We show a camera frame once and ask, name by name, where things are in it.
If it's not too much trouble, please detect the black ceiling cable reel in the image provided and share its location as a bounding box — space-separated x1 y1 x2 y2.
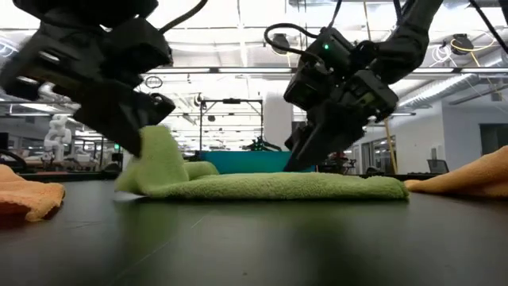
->
452 33 472 56
271 33 291 56

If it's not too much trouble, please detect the yellow cable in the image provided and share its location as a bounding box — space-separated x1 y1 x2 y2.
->
381 117 398 175

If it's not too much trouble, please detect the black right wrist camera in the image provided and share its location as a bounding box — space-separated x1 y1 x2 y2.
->
283 61 338 112

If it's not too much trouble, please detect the green microfiber towel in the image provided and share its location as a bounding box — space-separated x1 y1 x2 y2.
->
114 125 410 200

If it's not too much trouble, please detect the blue plastic bin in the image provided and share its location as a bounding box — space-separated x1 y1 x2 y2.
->
198 149 317 175

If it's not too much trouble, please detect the long ceiling light strip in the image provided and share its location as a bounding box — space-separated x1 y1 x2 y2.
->
146 66 293 75
408 67 508 75

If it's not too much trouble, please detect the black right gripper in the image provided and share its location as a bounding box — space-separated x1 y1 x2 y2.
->
283 27 400 172

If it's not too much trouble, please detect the black metal frame rig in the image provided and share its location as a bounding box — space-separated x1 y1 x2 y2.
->
199 98 265 152

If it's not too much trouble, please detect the orange fluffy microfiber towel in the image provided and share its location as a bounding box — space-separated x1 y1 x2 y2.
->
404 145 508 199

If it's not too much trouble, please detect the orange-yellow ribbed microfiber towel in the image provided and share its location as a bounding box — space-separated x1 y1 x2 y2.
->
0 164 67 222

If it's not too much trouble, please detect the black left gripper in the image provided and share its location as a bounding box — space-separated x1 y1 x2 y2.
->
0 17 176 158

